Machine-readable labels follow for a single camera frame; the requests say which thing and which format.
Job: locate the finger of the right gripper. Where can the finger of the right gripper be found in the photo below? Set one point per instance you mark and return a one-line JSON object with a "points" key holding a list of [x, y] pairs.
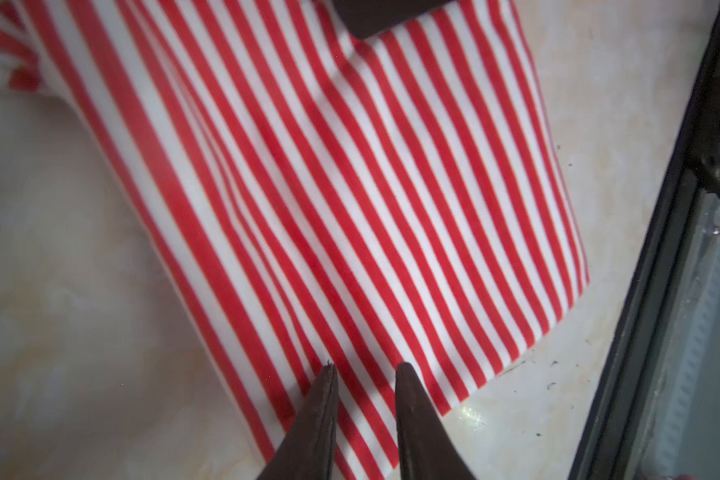
{"points": [[368, 18]]}

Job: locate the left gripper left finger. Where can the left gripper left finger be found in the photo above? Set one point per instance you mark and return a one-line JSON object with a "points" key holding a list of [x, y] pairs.
{"points": [[307, 451]]}

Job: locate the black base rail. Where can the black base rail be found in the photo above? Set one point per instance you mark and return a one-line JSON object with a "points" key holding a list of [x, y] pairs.
{"points": [[656, 412]]}

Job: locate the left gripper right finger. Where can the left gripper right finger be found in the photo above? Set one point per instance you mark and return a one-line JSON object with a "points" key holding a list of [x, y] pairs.
{"points": [[425, 450]]}

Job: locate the red white striped tank top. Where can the red white striped tank top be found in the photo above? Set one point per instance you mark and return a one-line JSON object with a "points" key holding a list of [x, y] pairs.
{"points": [[318, 197]]}

